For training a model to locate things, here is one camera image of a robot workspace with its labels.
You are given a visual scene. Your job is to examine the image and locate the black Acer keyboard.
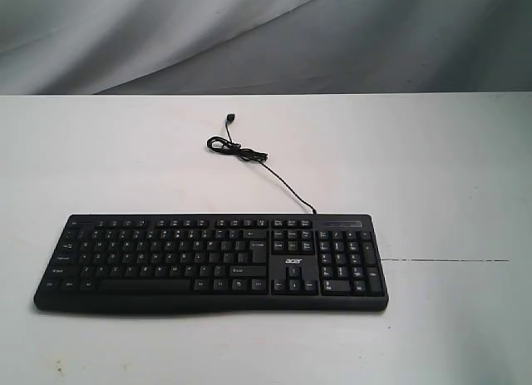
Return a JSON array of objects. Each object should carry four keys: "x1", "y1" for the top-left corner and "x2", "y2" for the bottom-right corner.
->
[{"x1": 33, "y1": 213, "x2": 389, "y2": 314}]

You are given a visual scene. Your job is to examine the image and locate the grey backdrop cloth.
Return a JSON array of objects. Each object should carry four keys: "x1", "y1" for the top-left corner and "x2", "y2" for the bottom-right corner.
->
[{"x1": 1, "y1": 0, "x2": 531, "y2": 95}]

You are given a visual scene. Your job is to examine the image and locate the black keyboard USB cable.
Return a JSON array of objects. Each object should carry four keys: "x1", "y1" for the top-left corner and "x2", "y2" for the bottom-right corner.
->
[{"x1": 206, "y1": 112, "x2": 318, "y2": 215}]

